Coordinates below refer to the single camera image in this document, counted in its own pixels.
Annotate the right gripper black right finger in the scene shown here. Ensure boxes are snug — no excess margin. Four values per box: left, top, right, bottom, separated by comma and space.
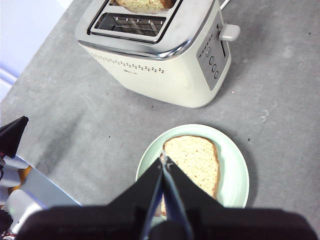
163, 156, 224, 239

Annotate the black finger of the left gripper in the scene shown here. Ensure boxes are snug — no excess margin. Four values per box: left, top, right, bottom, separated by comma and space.
0, 115, 29, 159

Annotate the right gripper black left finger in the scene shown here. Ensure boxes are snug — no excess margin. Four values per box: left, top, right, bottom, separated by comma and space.
108, 157, 165, 239

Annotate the light square bread slice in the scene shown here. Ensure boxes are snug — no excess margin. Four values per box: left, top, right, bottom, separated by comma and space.
159, 135, 222, 217

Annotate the pale green round plate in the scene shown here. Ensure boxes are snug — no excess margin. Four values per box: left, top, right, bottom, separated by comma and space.
135, 123, 251, 224

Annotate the cream two-slot toaster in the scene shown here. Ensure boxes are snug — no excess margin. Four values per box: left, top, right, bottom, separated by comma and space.
74, 0, 242, 109

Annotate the seeded dark-crust bread slice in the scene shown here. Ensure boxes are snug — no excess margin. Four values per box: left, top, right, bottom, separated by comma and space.
115, 0, 176, 12

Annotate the white cylindrical housing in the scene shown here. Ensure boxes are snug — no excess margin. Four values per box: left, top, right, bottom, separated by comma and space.
3, 189, 50, 235

